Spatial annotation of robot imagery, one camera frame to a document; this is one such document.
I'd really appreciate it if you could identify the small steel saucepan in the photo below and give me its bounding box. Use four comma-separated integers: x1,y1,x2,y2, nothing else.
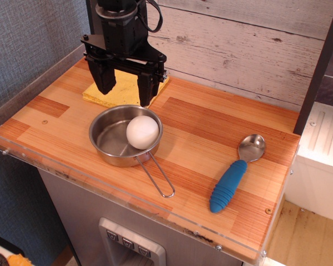
89,105,175,198

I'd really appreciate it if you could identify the black cable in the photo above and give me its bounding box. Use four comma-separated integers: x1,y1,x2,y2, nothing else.
138,0,164,34

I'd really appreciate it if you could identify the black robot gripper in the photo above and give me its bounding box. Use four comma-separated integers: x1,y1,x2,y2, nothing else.
81,15,167,107

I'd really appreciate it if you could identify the grey toy fridge cabinet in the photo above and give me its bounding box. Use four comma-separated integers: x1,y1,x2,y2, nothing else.
39,170,242,265

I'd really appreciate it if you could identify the yellow cloth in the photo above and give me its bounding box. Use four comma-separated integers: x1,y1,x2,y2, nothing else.
82,69,170,109

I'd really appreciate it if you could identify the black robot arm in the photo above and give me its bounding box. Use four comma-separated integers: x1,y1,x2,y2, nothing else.
81,1,167,106

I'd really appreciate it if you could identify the dark post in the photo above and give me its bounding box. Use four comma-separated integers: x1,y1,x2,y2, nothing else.
293,19,333,135
85,0,102,34

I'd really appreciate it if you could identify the dark right post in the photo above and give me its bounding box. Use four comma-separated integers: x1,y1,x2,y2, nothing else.
293,19,333,135

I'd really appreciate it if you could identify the silver dispenser panel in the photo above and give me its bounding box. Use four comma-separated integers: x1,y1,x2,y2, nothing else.
99,217,167,265

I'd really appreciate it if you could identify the white ball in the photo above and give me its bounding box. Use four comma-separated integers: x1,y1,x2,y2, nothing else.
126,115,159,150

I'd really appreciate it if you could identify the blue handled metal spoon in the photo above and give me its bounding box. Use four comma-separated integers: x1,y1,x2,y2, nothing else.
209,134,266,213

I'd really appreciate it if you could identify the dark left post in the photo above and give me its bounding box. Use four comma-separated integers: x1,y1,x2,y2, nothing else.
85,0,102,34

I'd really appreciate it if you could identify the yellow object bottom left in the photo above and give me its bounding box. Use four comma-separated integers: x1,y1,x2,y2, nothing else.
7,254,33,266

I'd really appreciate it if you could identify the clear acrylic edge guard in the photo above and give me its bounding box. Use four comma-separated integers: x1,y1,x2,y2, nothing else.
0,128,271,265

